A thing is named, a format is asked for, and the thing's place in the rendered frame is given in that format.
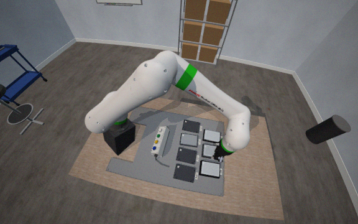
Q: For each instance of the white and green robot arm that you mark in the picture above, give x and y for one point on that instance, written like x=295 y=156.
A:
x=152 y=79

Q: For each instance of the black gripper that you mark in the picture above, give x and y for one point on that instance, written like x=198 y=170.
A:
x=215 y=157

